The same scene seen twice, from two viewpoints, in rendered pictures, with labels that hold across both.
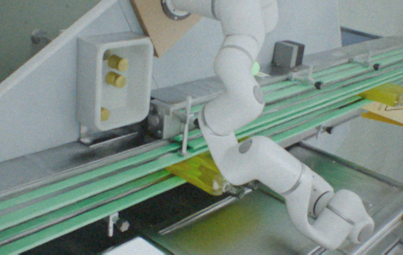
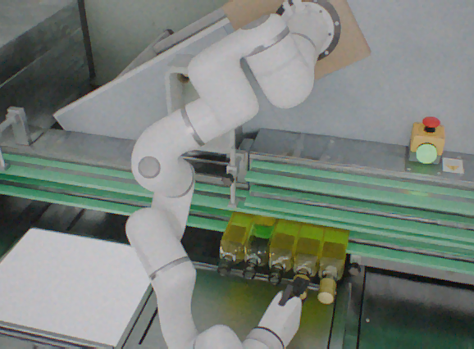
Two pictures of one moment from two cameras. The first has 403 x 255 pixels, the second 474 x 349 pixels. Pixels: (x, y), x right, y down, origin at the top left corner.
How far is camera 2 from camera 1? 1.26 m
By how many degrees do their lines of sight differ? 57
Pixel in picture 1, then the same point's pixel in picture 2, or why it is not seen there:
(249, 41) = (202, 109)
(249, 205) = not seen: hidden behind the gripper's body
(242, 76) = (143, 142)
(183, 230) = (200, 273)
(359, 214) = not seen: outside the picture
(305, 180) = (158, 280)
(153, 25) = not seen: hidden behind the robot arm
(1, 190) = (74, 156)
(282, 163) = (141, 247)
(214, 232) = (216, 293)
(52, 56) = (153, 65)
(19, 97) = (125, 92)
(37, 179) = (102, 160)
